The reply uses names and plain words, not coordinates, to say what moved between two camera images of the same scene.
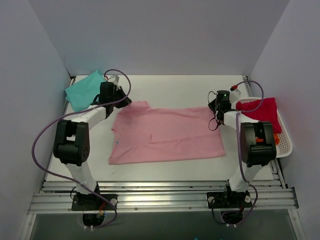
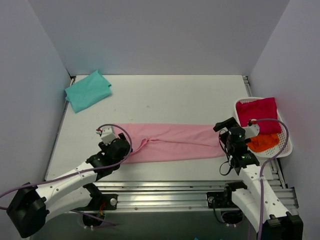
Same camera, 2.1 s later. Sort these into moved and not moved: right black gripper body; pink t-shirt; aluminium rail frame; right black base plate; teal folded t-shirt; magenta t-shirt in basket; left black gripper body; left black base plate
Moved: pink t-shirt; right black gripper body; left black gripper body
Not moved: right black base plate; left black base plate; teal folded t-shirt; aluminium rail frame; magenta t-shirt in basket
